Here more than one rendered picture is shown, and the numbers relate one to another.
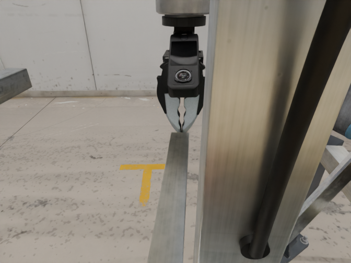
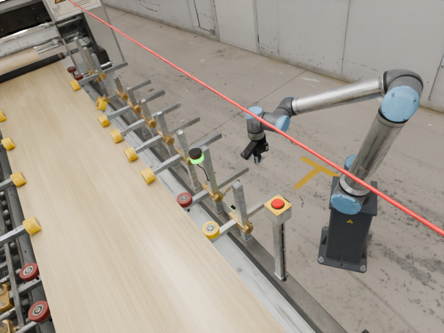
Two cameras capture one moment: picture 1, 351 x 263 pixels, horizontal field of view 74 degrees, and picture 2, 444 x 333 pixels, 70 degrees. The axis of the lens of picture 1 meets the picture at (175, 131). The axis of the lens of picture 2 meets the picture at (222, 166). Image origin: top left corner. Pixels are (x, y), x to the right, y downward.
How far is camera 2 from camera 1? 157 cm
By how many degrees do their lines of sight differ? 48
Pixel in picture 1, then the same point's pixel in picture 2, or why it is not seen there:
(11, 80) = (216, 137)
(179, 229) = (221, 182)
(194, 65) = (248, 152)
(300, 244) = (357, 267)
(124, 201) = (286, 180)
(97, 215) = (267, 180)
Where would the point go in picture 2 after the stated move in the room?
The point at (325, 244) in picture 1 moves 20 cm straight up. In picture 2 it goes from (376, 281) to (382, 266)
